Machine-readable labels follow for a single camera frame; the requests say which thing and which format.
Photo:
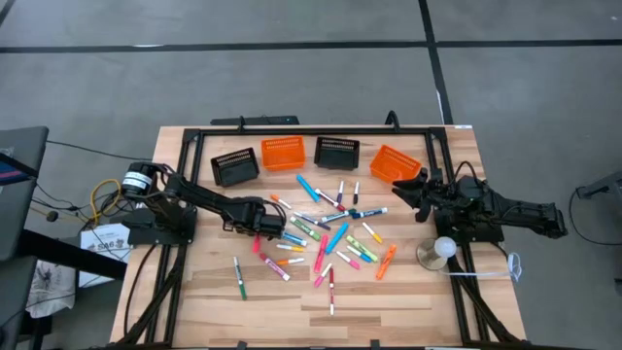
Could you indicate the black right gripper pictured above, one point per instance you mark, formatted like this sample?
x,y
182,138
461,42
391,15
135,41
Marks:
x,y
435,197

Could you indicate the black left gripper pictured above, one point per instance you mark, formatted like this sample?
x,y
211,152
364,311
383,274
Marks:
x,y
265,221

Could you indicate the pink highlighter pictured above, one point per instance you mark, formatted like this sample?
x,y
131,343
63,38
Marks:
x,y
256,244
321,254

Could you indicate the magenta Expo marker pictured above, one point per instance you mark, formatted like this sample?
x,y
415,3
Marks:
x,y
274,266

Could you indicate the blue Expo marker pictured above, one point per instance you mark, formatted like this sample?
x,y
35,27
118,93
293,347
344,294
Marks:
x,y
369,213

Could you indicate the blue highlighter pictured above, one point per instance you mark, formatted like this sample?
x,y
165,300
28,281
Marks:
x,y
336,238
308,188

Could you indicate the long thin green marker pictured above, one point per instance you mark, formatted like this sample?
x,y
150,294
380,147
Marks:
x,y
239,277

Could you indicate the maroon Expo marker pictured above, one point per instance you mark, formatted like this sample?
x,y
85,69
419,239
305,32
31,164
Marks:
x,y
329,199

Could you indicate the orange Sharpie highlighter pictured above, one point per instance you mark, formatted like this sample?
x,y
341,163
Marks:
x,y
386,262

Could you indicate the yellow-green highlighter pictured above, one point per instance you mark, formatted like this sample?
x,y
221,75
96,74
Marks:
x,y
362,248

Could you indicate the white marker pink cap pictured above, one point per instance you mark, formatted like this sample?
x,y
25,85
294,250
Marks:
x,y
322,275
348,260

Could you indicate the long thin red marker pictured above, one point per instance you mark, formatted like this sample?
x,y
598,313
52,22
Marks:
x,y
331,290

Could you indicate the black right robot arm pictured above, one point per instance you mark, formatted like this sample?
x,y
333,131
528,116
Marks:
x,y
525,214

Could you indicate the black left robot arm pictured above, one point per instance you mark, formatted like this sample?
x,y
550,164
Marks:
x,y
204,199

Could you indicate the white marker orange cap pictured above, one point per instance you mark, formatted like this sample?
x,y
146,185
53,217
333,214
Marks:
x,y
290,261
280,201

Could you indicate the orange plastic basket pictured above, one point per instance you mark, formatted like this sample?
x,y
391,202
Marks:
x,y
283,154
394,165

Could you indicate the white marker yellow cap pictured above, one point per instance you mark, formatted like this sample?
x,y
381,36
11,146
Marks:
x,y
290,247
372,232

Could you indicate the long thin purple marker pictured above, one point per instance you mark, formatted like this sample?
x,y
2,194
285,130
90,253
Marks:
x,y
311,220

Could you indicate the thin black marker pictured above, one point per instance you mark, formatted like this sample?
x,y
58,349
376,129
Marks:
x,y
356,192

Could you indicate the black plastic basket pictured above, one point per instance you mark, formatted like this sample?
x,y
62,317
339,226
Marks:
x,y
235,170
336,154

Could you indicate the brass lamp with white bulb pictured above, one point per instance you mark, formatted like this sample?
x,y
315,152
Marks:
x,y
437,250

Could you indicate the white marker blue cap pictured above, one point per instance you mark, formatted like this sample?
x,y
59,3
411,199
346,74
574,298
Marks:
x,y
359,254

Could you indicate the black clamp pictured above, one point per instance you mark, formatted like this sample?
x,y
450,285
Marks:
x,y
392,113

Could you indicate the white sticker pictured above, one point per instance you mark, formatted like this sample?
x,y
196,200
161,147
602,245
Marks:
x,y
464,127

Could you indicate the black power strip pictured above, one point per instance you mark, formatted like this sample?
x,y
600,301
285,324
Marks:
x,y
262,120

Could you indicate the white printed paper sheet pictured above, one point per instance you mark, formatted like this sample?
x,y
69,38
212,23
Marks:
x,y
104,245

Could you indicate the black bar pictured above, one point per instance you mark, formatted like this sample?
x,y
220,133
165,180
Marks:
x,y
73,255

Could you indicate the black round plug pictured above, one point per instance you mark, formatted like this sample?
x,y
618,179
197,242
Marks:
x,y
52,216

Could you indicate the white printed cloth bag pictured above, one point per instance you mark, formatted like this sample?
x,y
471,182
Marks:
x,y
48,287

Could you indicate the dark grey desk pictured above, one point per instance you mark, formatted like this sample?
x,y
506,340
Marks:
x,y
14,301
22,204

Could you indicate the black frame bracket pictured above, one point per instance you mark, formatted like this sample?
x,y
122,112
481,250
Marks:
x,y
241,345
374,344

